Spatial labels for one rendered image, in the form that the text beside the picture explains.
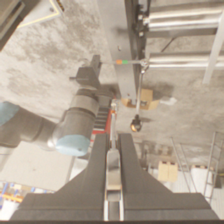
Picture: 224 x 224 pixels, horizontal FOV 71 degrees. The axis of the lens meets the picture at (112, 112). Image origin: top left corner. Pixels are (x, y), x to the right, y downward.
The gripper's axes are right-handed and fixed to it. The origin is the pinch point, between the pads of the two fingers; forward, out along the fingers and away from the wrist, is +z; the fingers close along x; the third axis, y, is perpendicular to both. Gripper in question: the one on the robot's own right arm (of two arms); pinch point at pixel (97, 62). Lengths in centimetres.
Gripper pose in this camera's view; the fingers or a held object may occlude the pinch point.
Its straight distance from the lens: 62.3
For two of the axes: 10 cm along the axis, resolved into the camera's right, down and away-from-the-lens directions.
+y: -9.6, -0.6, 2.6
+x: 2.0, 4.7, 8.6
